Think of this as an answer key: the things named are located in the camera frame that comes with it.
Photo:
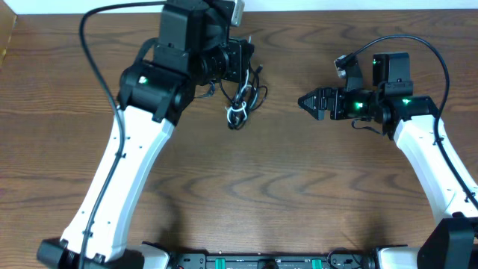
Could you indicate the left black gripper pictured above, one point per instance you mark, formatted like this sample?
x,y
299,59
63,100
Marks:
x,y
240,60

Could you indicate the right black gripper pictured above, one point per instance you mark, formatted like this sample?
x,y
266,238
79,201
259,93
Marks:
x,y
332,103

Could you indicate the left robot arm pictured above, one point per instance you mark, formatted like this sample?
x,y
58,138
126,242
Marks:
x,y
193,48

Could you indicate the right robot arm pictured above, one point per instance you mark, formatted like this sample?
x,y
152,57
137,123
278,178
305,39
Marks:
x,y
411,122

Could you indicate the cardboard box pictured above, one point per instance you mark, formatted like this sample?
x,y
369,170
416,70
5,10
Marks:
x,y
7,23

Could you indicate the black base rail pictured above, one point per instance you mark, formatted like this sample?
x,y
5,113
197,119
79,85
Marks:
x,y
340,259

